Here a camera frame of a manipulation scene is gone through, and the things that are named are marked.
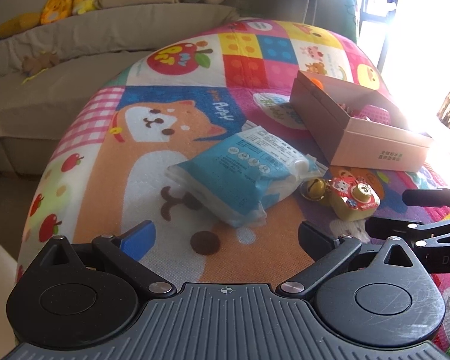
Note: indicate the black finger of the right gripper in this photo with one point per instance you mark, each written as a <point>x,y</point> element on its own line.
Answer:
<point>430,242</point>
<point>427,197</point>

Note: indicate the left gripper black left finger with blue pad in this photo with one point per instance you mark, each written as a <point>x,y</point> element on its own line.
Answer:
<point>121,255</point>

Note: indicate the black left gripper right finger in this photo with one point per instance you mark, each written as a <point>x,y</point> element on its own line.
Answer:
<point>332,257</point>

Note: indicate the colourful cartoon play mat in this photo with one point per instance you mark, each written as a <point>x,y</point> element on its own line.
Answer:
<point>108,174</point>

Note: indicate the open pink cardboard box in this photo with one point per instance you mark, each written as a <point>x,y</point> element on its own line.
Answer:
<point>351,142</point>

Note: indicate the pink plastic strainer toy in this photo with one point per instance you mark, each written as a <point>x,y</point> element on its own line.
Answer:
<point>373,113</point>

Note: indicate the blue white wipes pack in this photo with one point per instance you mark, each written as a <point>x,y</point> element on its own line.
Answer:
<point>239,178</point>

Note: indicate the orange plastic toy cup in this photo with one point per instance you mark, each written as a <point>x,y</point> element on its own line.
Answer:
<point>317,83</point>

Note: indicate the grey fabric sofa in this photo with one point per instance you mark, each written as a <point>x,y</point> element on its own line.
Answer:
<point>93,48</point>

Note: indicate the small brown plush on sofa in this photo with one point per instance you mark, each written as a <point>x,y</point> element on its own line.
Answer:
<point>32,66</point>

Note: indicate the yellow duck plush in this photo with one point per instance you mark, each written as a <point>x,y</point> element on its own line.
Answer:
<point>53,11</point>

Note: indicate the yellow toy camera keychain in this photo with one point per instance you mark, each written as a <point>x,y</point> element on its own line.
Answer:
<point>352,199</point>

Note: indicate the gold bell keychain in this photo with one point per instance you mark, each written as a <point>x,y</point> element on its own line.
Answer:
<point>315,190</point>

